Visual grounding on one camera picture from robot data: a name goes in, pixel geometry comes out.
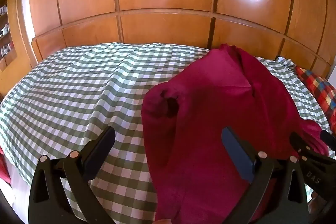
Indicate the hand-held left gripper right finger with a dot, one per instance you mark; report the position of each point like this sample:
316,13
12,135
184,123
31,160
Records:
236,153

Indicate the red cloth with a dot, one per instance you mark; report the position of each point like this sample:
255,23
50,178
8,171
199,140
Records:
4,166

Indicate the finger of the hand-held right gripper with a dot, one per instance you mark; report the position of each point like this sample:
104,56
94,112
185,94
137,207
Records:
328,138
296,141

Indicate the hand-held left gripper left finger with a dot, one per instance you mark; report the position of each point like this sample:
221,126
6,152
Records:
99,150

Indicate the wooden wall shelf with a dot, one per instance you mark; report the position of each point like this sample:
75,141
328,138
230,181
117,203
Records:
5,29

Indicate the green white checked bed sheet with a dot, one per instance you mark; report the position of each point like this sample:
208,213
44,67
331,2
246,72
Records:
78,87

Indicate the person's right hand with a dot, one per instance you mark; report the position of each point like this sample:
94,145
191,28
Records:
316,201

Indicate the colourful plaid pillow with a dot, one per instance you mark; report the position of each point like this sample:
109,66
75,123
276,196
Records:
320,90

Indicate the dark red garment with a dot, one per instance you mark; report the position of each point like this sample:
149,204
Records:
210,98

